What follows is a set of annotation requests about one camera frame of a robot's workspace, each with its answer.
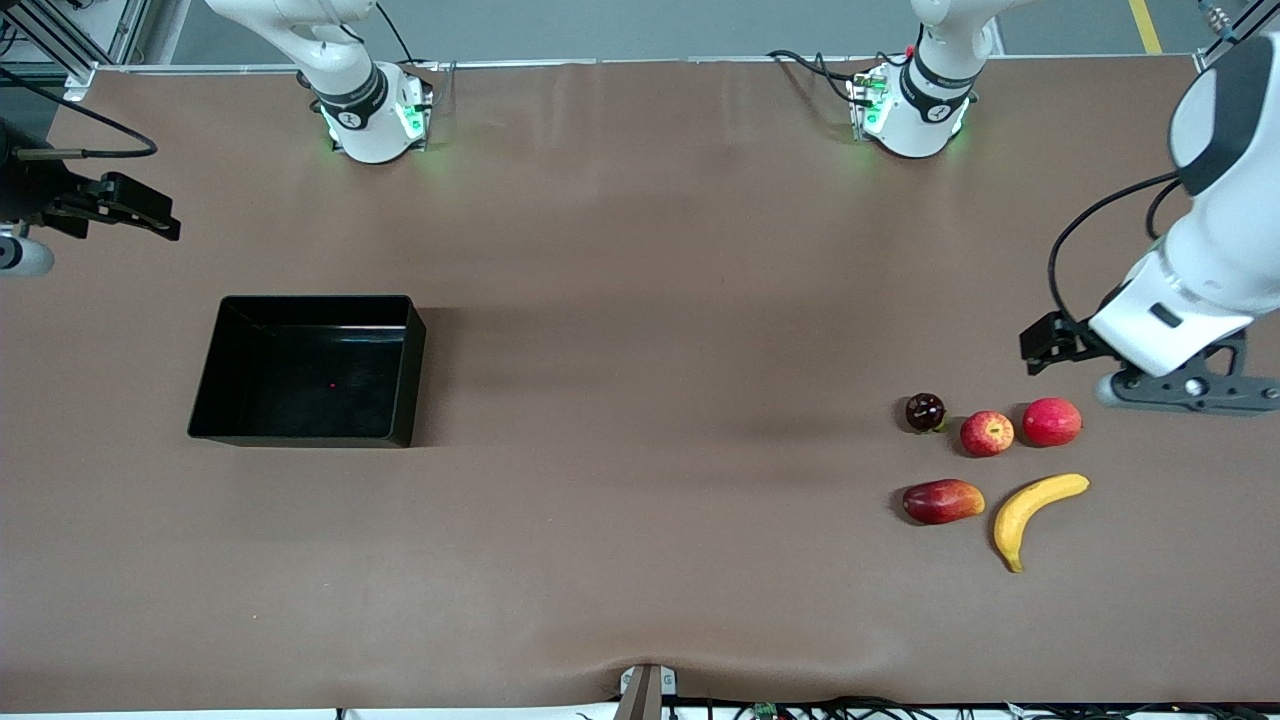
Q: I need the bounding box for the small striped red apple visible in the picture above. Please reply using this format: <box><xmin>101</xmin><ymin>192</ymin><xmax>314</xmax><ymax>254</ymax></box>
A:
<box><xmin>959</xmin><ymin>410</ymin><xmax>1016</xmax><ymax>459</ymax></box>

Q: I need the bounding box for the yellow banana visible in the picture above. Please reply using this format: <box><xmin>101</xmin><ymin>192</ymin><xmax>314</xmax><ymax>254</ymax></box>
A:
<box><xmin>992</xmin><ymin>473</ymin><xmax>1091</xmax><ymax>574</ymax></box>

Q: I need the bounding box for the black plastic box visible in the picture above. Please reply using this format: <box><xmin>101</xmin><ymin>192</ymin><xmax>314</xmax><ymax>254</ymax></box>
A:
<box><xmin>187</xmin><ymin>294</ymin><xmax>427</xmax><ymax>449</ymax></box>

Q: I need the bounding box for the round red peach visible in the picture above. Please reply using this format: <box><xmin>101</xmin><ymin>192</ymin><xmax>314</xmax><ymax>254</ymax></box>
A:
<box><xmin>1022</xmin><ymin>397</ymin><xmax>1084</xmax><ymax>448</ymax></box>

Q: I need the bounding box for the red mango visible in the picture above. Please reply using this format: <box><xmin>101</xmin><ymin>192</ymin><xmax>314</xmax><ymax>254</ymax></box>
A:
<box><xmin>902</xmin><ymin>478</ymin><xmax>987</xmax><ymax>526</ymax></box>

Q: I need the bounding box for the brown table mat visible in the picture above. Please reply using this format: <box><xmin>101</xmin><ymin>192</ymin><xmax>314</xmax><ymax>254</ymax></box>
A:
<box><xmin>0</xmin><ymin>58</ymin><xmax>1280</xmax><ymax>713</ymax></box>

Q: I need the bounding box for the aluminium frame post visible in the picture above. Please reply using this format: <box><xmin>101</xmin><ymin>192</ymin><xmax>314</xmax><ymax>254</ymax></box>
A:
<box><xmin>1195</xmin><ymin>0</ymin><xmax>1280</xmax><ymax>79</ymax></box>
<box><xmin>0</xmin><ymin>0</ymin><xmax>151</xmax><ymax>101</ymax></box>

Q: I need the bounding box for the black base cable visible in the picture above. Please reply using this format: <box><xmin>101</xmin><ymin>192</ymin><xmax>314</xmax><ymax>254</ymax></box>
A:
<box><xmin>768</xmin><ymin>48</ymin><xmax>871</xmax><ymax>106</ymax></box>

